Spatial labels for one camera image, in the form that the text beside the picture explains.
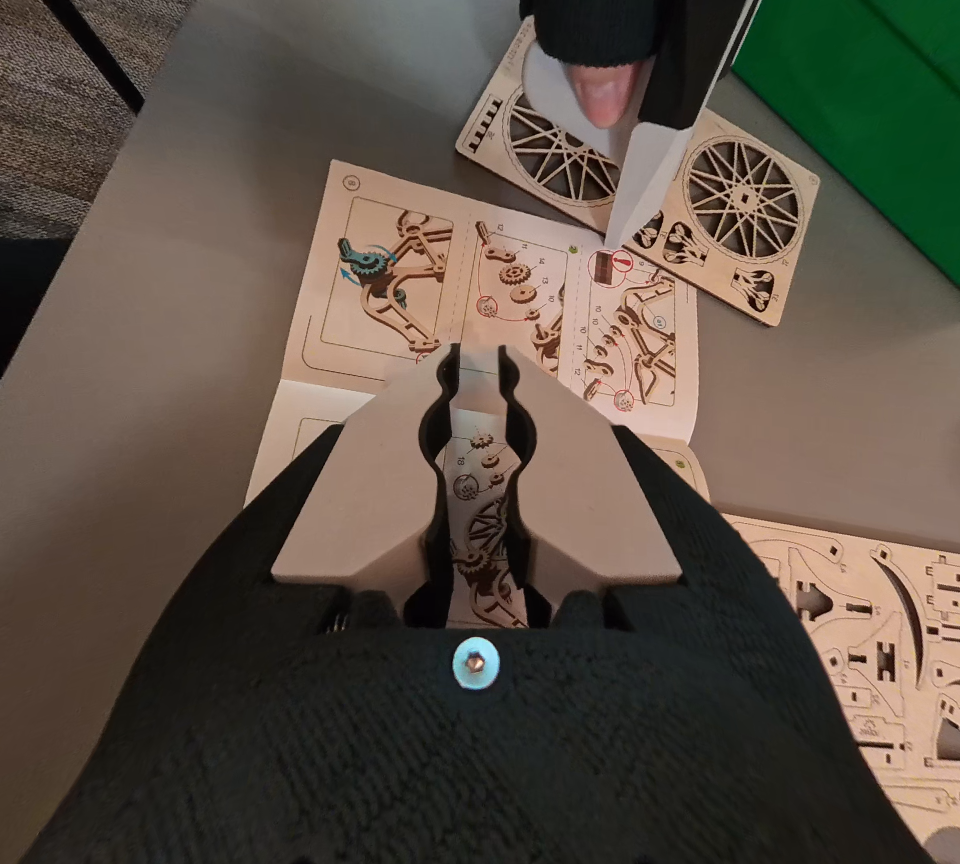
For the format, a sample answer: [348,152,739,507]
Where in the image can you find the green plastic bin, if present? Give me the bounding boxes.
[731,0,960,288]

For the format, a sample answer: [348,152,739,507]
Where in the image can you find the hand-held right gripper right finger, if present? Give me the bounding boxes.
[496,345,684,629]

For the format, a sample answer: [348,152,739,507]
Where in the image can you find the wooden parts sheet with triangles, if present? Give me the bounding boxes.
[723,515,960,828]

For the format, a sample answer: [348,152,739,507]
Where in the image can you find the paper instruction leaflet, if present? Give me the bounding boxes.
[243,159,712,631]

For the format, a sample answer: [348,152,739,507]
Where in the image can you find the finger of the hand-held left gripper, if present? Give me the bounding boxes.
[603,123,693,247]

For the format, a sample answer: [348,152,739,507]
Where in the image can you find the person's left hand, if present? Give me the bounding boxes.
[502,0,699,130]

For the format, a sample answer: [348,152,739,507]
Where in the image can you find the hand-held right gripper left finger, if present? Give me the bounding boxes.
[270,342,462,629]

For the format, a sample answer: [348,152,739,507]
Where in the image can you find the wooden parts sheet with wheels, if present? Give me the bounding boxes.
[455,16,822,329]

